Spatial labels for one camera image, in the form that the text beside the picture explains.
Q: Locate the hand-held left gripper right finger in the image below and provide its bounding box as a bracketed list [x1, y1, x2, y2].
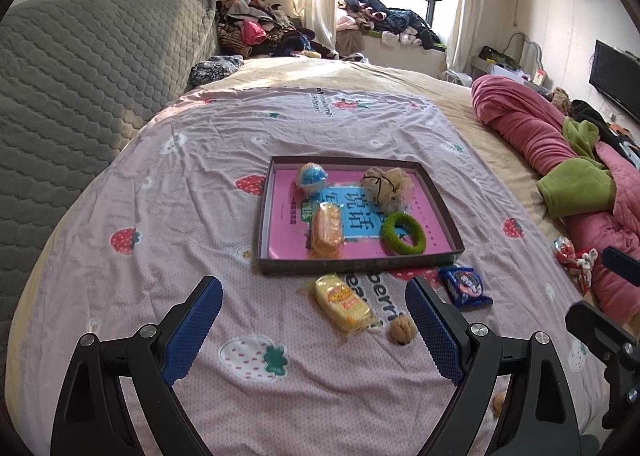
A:
[405, 276, 583, 456]

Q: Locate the red white candy wrapper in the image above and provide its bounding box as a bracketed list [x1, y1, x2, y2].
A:
[570, 249, 598, 294]

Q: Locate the beige bed sheet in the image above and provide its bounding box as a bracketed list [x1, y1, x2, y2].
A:
[185, 56, 571, 247]

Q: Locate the black television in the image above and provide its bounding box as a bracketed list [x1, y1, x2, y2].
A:
[589, 39, 640, 124]

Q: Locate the yellow cake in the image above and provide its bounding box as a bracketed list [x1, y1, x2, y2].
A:
[312, 272, 381, 334]

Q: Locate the orange cake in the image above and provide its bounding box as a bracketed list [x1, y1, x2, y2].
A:
[306, 201, 347, 259]

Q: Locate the red and white candy bag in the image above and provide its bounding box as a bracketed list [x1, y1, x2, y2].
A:
[552, 236, 581, 267]

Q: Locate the blue cookie packet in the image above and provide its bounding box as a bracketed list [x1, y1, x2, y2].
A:
[437, 265, 494, 311]

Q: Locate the pink and blue book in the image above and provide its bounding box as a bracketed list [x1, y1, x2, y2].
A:
[270, 166, 453, 259]

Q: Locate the green fleece cloth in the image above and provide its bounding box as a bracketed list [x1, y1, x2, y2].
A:
[536, 117, 618, 221]

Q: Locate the beige mesh hair scrunchie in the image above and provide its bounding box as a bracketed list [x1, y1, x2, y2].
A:
[361, 166, 416, 213]

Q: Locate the blue egg toy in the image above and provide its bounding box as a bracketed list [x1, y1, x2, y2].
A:
[297, 162, 331, 197]

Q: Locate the white curved frame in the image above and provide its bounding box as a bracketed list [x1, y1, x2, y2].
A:
[505, 31, 543, 74]

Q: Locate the pink quilt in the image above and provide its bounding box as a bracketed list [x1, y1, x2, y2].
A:
[471, 75, 640, 327]

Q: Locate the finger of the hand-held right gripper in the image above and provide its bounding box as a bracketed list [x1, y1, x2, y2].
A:
[602, 246, 640, 287]
[565, 300, 640, 429]

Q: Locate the dark cloth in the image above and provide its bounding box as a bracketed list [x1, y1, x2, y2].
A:
[570, 99, 626, 129]

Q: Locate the shallow dark cardboard box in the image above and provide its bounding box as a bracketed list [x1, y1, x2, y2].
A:
[257, 155, 466, 277]

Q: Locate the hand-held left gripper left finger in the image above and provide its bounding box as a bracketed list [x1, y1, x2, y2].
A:
[50, 275, 224, 456]

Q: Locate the dark patterned pillow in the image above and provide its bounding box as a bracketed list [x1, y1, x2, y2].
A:
[187, 55, 246, 90]

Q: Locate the clothes heap on windowsill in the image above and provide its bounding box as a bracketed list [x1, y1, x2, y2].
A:
[336, 0, 446, 51]

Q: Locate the grey quilted headboard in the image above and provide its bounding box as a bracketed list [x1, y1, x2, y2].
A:
[0, 0, 221, 332]

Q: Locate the black case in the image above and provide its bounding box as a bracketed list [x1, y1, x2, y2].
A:
[479, 45, 518, 66]

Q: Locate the green fuzzy ring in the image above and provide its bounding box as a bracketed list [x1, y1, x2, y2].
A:
[379, 212, 428, 256]

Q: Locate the pile of clothes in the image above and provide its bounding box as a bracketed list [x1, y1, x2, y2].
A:
[202, 0, 368, 62]

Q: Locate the pink strawberry print bedsheet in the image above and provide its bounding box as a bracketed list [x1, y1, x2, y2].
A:
[5, 85, 640, 456]

